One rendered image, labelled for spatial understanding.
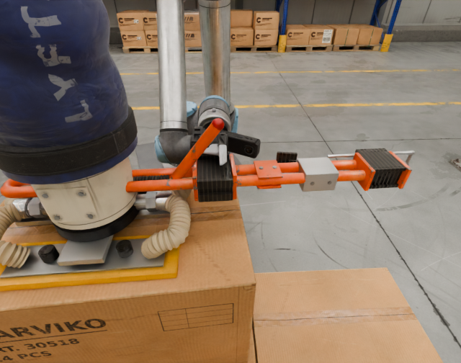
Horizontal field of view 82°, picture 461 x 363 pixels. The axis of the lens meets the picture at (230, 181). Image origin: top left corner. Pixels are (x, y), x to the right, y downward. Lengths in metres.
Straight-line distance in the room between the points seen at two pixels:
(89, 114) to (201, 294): 0.36
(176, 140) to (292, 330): 0.76
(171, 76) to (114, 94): 0.45
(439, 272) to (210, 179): 1.96
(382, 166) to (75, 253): 0.62
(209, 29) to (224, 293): 0.86
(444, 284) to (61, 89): 2.18
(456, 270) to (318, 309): 1.38
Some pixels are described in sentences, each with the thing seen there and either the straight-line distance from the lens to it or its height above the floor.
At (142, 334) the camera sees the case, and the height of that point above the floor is 0.92.
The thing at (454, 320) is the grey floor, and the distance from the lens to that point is 2.10.
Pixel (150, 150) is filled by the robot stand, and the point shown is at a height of 0.75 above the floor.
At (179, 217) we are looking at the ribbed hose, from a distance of 0.53.
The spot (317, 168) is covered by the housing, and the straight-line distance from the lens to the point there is 0.58.
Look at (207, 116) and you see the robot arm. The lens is 0.71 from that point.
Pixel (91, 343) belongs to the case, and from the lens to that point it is 0.72.
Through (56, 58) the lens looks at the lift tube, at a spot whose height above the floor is 1.44.
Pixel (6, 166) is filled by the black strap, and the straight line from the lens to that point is 0.50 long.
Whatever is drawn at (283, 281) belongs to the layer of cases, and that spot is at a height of 0.54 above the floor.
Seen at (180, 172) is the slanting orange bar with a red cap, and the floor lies 1.22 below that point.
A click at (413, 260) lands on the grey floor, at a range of 2.26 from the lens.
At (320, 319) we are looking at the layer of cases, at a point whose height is 0.54.
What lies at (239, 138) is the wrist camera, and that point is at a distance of 0.65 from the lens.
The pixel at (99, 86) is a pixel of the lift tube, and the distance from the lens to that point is 0.44.
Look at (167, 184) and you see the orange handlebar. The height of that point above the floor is 1.21.
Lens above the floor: 1.52
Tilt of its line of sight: 37 degrees down
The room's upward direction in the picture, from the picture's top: straight up
